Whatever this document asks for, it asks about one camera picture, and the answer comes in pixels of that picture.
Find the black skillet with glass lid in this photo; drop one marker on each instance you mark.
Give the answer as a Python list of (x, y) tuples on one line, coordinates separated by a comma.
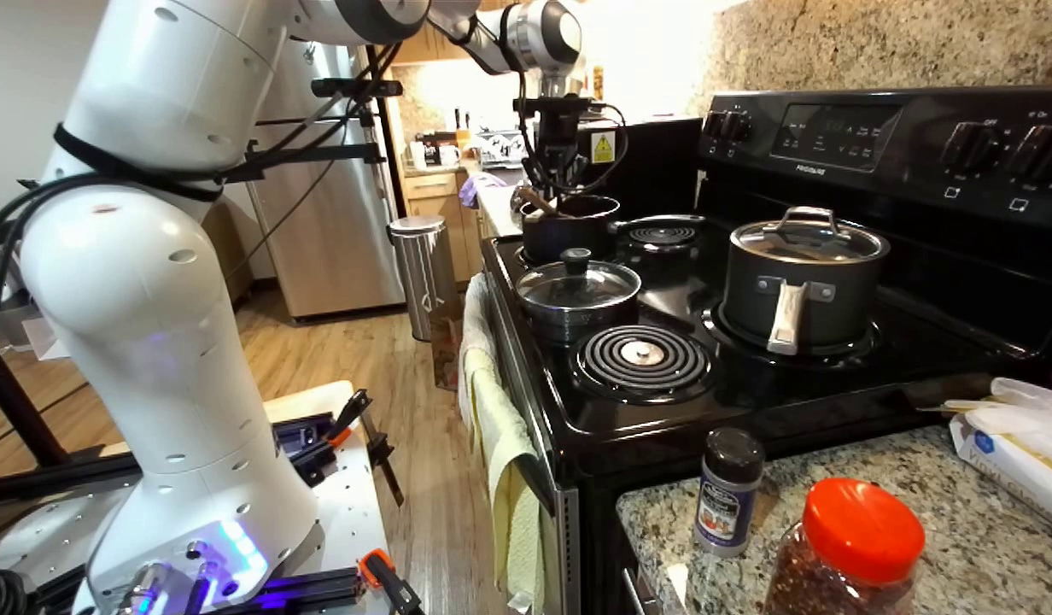
[(661, 245)]

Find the red-lidded spice jar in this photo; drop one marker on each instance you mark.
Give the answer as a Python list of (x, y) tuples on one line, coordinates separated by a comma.
[(853, 553)]

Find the black camera tripod stand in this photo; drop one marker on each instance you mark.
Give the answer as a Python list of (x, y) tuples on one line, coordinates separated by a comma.
[(329, 127)]

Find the yellow-white dish towel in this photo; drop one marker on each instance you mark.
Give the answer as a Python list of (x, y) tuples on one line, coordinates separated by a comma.
[(503, 448)]

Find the small black pan with lid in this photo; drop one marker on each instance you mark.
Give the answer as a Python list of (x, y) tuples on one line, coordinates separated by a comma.
[(579, 295)]

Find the white plastic package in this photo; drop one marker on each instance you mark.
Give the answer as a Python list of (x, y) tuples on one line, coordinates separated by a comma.
[(1009, 438)]

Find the stainless steel trash can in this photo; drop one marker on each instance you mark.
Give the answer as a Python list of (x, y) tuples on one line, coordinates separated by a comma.
[(414, 245)]

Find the black appliance with yellow label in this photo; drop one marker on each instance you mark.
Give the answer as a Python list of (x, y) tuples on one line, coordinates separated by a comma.
[(643, 164)]

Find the black-capped spice shaker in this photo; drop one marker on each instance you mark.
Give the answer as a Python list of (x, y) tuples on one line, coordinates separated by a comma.
[(730, 480)]

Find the stainless steel refrigerator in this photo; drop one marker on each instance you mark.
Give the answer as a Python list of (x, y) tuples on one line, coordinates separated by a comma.
[(325, 225)]

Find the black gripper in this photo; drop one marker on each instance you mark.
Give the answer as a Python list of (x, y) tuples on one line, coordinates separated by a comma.
[(554, 127)]

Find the large black pot with lid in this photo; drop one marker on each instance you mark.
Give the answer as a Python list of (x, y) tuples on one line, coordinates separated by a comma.
[(805, 282)]

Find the black pot at back left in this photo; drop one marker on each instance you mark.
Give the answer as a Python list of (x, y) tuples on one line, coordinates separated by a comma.
[(579, 220)]

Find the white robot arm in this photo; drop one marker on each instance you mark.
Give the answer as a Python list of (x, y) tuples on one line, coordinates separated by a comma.
[(132, 282)]

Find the robot base mounting table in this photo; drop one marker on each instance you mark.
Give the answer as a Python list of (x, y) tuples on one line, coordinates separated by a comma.
[(331, 501)]

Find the black electric stove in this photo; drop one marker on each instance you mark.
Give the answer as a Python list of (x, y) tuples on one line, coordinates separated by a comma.
[(955, 178)]

